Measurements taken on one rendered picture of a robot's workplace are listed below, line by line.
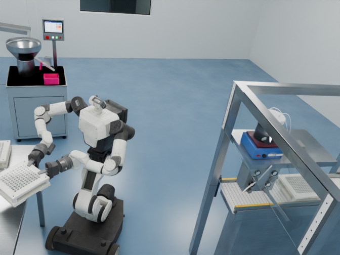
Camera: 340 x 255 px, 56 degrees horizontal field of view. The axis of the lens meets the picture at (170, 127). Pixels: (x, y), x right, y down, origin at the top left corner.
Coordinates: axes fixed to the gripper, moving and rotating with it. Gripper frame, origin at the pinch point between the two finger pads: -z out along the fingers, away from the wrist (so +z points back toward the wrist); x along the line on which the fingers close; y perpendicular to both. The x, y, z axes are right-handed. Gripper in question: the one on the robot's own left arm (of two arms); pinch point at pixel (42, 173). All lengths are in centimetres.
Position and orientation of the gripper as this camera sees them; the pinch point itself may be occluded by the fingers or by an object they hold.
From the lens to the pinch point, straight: 217.8
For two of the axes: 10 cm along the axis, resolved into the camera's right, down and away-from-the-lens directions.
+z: 6.9, -3.1, 6.5
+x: -1.4, 8.3, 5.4
